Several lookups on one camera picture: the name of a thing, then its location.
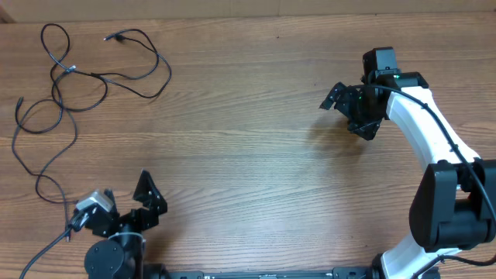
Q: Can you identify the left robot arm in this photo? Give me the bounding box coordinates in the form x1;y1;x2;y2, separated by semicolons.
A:
76;170;168;279

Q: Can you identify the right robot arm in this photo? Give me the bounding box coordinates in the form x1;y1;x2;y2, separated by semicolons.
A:
321;47;495;278

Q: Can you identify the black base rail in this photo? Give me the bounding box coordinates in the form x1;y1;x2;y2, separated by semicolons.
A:
142;264;384;279

